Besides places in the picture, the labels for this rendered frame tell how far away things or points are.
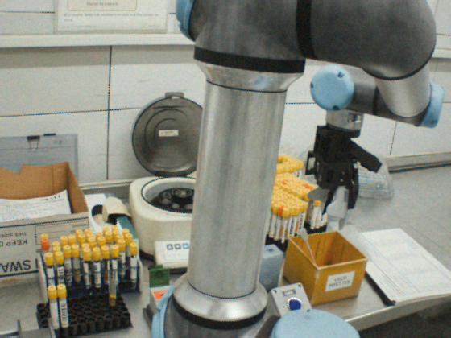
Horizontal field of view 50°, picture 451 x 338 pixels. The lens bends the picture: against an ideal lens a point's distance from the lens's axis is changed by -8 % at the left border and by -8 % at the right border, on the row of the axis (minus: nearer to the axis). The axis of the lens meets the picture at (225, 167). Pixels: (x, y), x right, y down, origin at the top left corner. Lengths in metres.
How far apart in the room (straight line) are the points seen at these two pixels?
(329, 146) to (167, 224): 0.39
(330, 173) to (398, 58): 0.53
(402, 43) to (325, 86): 0.37
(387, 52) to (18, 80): 1.01
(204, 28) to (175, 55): 0.89
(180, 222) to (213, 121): 0.64
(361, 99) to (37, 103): 0.82
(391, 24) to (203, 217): 0.28
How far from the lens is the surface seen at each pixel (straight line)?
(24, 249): 1.11
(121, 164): 1.45
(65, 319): 0.96
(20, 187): 1.35
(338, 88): 0.84
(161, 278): 0.98
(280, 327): 0.60
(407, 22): 0.49
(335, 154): 1.01
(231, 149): 0.52
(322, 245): 1.21
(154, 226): 1.15
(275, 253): 1.08
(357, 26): 0.46
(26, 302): 1.08
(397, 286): 1.22
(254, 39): 0.48
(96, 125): 1.39
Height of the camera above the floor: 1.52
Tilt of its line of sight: 22 degrees down
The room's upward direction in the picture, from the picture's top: 6 degrees clockwise
